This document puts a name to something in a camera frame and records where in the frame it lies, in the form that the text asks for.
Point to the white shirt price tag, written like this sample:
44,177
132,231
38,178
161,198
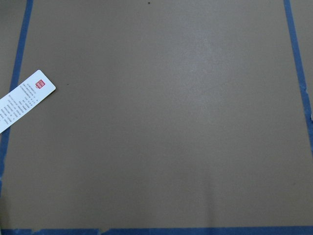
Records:
24,98

